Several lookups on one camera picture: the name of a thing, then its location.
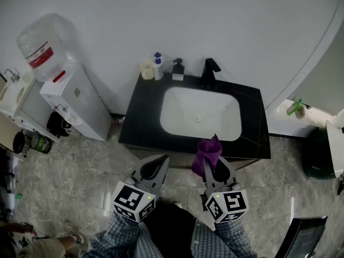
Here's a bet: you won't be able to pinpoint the white sink basin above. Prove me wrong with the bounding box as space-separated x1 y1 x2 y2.
160 86 243 142

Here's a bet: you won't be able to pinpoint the purple cloth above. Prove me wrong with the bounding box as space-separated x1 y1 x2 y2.
191 133 223 177

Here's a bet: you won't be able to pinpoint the white pump bottle blue cap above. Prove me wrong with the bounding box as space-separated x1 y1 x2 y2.
153 52 164 81

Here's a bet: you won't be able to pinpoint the person's right forearm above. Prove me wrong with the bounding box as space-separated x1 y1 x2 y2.
190 218 259 258

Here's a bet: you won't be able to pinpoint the black screen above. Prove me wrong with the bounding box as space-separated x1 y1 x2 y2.
273 216 328 258

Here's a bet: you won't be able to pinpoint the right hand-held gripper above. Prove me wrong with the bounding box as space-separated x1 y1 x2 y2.
199 156 248 224

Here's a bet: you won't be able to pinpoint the person's left forearm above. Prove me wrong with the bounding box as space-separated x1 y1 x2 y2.
79 211 164 258

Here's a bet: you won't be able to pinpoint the black faucet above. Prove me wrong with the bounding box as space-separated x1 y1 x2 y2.
199 58 222 89

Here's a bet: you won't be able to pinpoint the white water dispenser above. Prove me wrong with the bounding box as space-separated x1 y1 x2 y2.
39 63 113 142

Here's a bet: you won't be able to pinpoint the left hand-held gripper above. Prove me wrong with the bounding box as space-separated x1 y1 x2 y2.
112 154 170 223

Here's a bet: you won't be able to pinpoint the dark green bin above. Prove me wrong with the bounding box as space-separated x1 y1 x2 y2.
300 127 340 180

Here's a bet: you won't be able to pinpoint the cream cup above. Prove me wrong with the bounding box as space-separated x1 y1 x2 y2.
140 59 155 81

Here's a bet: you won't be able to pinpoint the black sink vanity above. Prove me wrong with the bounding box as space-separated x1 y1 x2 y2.
118 72 272 169

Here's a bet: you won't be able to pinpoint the black soap dispenser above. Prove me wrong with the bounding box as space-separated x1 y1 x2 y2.
171 58 186 82

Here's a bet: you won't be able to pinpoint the green bottle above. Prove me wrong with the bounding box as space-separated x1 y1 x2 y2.
285 98 304 117

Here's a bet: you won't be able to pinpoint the small chrome faucet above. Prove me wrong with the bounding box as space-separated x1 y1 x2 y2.
3 68 22 83

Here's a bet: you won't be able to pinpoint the white board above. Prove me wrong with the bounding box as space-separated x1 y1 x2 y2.
325 119 344 179

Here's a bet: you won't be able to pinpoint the clear water jug red label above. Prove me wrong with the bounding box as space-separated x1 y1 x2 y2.
16 12 79 83

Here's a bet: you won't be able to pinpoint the person's dark trousers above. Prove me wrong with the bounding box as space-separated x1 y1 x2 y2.
138 199 198 258

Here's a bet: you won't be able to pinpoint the white side cabinet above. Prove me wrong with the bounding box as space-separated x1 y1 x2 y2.
0 73 60 145

